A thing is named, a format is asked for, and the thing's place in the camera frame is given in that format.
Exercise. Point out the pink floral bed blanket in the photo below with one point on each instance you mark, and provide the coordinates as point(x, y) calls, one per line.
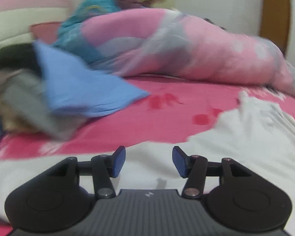
point(173, 111)

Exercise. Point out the pink grey rolled duvet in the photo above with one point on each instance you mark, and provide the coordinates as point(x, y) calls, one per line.
point(166, 42)

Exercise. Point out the blue cloth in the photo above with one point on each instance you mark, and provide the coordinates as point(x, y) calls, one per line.
point(71, 88)

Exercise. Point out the black garment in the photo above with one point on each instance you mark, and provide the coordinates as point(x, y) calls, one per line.
point(19, 56)

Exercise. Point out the white shirt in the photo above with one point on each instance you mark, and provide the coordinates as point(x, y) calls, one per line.
point(258, 134)

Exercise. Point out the red pillow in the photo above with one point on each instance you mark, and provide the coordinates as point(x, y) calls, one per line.
point(47, 31)

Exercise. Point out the pink white headboard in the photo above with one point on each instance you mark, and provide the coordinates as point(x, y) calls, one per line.
point(17, 16)

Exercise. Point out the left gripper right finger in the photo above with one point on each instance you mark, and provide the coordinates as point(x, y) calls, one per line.
point(232, 194)

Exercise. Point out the brown wooden door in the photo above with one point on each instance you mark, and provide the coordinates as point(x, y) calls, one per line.
point(275, 22)

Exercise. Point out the pile of mixed clothes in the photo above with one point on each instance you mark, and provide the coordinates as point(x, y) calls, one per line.
point(24, 108)

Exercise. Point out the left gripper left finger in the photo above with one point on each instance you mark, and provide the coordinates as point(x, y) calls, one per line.
point(63, 195)

